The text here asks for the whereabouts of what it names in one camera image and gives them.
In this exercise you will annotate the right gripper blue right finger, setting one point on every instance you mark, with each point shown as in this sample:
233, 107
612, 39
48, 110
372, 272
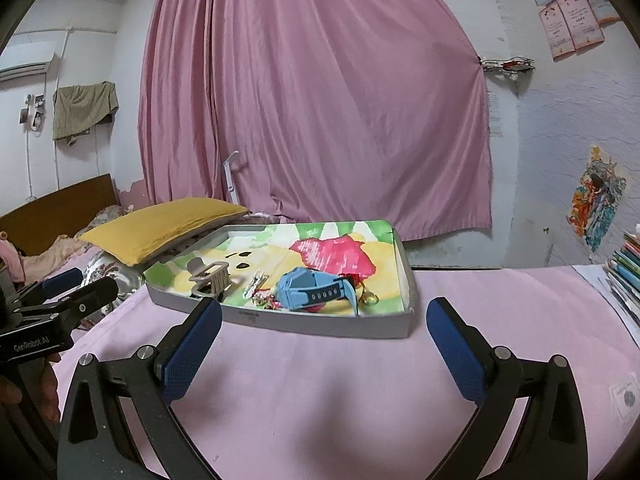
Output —
464, 349

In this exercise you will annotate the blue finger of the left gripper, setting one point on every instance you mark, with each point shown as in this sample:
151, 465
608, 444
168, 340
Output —
55, 286

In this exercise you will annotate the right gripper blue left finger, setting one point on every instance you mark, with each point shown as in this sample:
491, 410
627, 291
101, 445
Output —
184, 348

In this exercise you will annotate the white hair claw clip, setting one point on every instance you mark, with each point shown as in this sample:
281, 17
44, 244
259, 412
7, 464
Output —
208, 280

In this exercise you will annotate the gold red gem brooch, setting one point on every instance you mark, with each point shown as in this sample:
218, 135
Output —
367, 298

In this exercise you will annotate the blue smart watch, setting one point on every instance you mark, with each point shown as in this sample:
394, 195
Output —
304, 288

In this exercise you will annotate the left hand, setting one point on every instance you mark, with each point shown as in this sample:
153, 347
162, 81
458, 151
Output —
42, 390

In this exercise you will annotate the brown wooden headboard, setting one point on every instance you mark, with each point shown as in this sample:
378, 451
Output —
35, 226

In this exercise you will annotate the yellow pillow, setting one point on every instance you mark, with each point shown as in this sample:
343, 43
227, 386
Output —
142, 234

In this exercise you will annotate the pink bed sheet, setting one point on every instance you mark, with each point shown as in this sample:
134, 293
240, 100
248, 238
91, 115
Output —
272, 405

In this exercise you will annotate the colourful painted tray box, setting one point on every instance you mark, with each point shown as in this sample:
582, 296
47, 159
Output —
370, 253

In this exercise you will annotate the olive green hanging cloth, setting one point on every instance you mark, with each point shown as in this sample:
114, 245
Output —
79, 108

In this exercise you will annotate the stack of books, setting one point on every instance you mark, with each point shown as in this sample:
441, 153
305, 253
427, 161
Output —
622, 275

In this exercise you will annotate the white air conditioner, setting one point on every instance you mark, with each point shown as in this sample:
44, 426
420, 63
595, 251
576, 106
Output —
15, 66

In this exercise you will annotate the pink curtain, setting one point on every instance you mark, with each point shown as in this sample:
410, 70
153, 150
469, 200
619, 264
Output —
339, 109

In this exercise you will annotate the wall socket with plugs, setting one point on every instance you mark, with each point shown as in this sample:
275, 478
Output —
32, 112

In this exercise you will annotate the colourful wall drawing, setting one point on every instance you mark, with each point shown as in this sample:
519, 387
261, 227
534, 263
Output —
596, 198

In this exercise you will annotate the curtain tieback bracket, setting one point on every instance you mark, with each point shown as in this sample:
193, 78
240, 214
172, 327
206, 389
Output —
515, 65

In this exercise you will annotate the wall certificates cluster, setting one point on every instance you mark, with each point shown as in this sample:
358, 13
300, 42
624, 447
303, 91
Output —
571, 26

